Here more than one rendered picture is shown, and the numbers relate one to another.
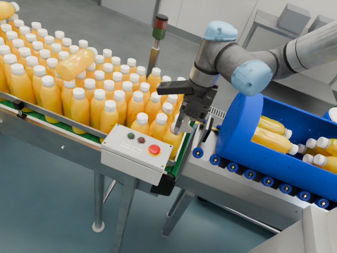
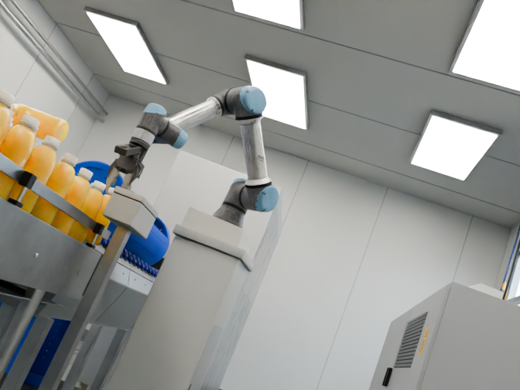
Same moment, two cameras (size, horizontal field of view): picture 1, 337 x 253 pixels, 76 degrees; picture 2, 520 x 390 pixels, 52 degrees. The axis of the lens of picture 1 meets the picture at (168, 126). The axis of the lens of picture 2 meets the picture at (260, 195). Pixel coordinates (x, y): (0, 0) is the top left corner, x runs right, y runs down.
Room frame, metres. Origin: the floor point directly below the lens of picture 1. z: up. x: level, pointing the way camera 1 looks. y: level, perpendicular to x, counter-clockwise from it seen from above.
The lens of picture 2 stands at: (-0.05, 1.78, 0.82)
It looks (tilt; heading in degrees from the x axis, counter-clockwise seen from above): 15 degrees up; 274
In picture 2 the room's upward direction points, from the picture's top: 23 degrees clockwise
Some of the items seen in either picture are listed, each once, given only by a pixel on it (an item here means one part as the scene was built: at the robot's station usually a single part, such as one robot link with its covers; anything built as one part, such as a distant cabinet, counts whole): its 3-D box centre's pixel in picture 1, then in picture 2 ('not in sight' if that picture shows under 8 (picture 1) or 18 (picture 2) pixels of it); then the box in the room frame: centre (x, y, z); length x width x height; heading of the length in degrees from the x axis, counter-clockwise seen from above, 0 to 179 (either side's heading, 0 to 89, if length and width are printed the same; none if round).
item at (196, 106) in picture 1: (197, 98); (133, 159); (0.54, -0.05, 1.25); 0.09 x 0.08 x 0.12; 86
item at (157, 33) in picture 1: (159, 31); not in sight; (1.09, 0.20, 1.18); 0.06 x 0.06 x 0.05
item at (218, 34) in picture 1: (215, 48); (152, 120); (0.54, -0.05, 1.41); 0.09 x 0.08 x 0.11; 44
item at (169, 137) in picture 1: (169, 145); (100, 217); (0.55, -0.03, 1.01); 0.07 x 0.07 x 0.19
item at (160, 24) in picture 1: (161, 22); not in sight; (1.09, 0.20, 1.23); 0.06 x 0.06 x 0.04
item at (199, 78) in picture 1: (204, 74); (141, 138); (0.55, -0.05, 1.33); 0.08 x 0.08 x 0.05
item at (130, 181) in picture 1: (122, 220); (52, 379); (0.43, 0.07, 0.50); 0.04 x 0.04 x 1.00; 86
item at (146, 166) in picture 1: (137, 154); (131, 213); (0.43, 0.07, 1.05); 0.20 x 0.10 x 0.10; 86
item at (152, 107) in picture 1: (151, 114); not in sight; (0.70, 0.09, 0.99); 0.07 x 0.07 x 0.19
